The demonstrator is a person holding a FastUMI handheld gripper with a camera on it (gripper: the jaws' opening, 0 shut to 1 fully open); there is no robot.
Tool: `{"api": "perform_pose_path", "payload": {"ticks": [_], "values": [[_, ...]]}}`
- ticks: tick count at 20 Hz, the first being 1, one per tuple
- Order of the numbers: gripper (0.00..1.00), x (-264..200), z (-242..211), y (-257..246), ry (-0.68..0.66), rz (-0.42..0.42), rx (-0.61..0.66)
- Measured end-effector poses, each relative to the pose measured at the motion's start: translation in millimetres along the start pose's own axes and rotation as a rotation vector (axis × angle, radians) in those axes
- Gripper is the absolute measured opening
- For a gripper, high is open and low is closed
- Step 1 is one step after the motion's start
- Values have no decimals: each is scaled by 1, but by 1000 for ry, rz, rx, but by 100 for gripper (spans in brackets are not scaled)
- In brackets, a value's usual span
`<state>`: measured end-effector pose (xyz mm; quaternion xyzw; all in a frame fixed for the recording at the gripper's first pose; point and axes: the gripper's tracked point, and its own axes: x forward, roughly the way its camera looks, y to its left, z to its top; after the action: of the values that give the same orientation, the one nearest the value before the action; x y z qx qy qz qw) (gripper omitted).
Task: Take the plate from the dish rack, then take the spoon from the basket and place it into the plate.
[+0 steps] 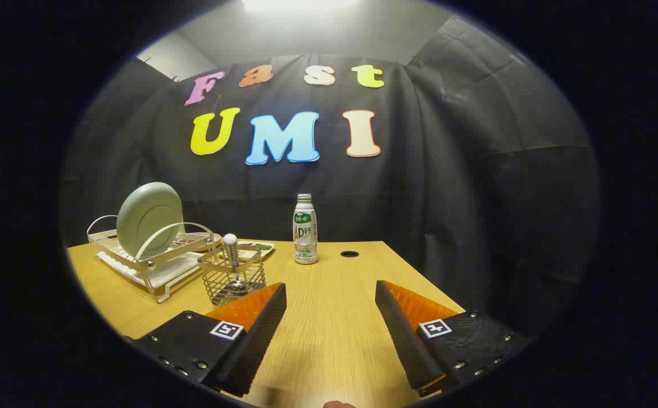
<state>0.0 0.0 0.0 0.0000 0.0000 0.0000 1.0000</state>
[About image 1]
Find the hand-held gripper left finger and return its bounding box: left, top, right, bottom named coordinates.
left=125, top=282, right=287, bottom=398

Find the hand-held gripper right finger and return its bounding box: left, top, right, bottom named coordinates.
left=375, top=280, right=533, bottom=397

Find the metal wire basket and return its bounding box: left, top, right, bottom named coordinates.
left=197, top=244, right=267, bottom=307

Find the spoon with checkered handle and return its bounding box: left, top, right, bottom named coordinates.
left=223, top=233, right=250, bottom=298

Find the white wire dish rack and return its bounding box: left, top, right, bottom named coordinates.
left=87, top=214, right=223, bottom=304

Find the pale green plate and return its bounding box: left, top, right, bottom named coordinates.
left=116, top=182, right=185, bottom=260

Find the white divided tray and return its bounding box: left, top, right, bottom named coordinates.
left=218, top=240, right=275, bottom=262

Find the white drip tray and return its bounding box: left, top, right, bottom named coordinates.
left=97, top=249, right=205, bottom=290

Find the white green drink bottle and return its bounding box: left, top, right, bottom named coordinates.
left=292, top=193, right=319, bottom=265

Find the black backdrop cloth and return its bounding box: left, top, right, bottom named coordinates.
left=60, top=14, right=601, bottom=341

